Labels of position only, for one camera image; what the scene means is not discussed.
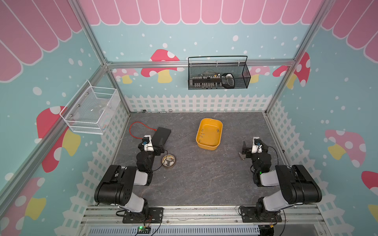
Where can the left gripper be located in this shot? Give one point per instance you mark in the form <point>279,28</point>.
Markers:
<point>157,151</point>

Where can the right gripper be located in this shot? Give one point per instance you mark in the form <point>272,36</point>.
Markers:
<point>249,150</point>

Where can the yellow plastic storage box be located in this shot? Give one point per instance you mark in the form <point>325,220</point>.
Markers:
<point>209,134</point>

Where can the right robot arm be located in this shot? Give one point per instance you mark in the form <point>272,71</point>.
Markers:
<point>297,187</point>

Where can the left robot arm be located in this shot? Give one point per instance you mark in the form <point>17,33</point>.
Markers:
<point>116,186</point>

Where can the black rectangular box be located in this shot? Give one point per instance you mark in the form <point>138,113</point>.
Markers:
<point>160,137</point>

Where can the chrome faucet fitting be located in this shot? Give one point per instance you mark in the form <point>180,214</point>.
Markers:
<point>243,155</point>

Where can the round tape roll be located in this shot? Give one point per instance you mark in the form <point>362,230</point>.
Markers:
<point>169,161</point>

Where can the black item in basket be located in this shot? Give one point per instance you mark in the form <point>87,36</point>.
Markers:
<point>227,81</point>

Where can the green circuit board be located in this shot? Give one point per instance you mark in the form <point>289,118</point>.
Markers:
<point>143,230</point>

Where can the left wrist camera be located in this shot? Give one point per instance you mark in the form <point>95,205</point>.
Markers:
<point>146,141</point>

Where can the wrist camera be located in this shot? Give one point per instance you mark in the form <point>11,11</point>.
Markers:
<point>146,141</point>
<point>257,145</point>

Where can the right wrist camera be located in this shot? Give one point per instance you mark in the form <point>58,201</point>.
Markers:
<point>257,145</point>

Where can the white wire wall basket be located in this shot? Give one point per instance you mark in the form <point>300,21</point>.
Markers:
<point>91,110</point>

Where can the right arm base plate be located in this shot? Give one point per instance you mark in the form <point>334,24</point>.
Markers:
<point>252,214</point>

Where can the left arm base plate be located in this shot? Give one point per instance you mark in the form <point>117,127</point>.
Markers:
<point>151,215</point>

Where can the aluminium front rail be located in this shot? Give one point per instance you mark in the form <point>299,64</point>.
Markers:
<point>206,215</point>

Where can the black wire wall basket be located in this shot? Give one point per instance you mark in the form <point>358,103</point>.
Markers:
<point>205,72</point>

